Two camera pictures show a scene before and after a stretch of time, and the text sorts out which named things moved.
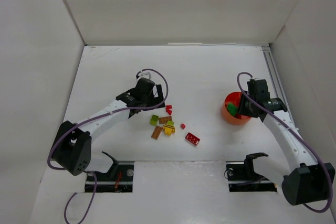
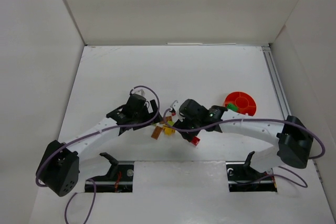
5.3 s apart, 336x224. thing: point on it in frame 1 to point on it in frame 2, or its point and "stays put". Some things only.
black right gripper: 244,106 to 184,126
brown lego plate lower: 156,132 stays put
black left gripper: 158,94 to 150,112
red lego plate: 192,139 stays put
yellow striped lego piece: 168,129 stays put
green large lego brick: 232,108 stays put
